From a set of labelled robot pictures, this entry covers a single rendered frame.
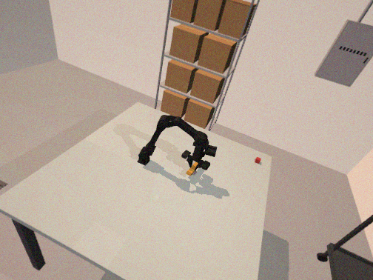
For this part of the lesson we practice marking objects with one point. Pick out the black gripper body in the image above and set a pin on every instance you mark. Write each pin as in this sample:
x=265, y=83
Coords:
x=195, y=157

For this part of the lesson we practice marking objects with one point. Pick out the orange bar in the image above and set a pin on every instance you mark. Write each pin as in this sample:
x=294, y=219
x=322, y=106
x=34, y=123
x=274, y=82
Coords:
x=192, y=169

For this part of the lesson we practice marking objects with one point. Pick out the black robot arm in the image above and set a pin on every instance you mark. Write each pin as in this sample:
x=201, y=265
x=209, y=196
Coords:
x=201, y=142

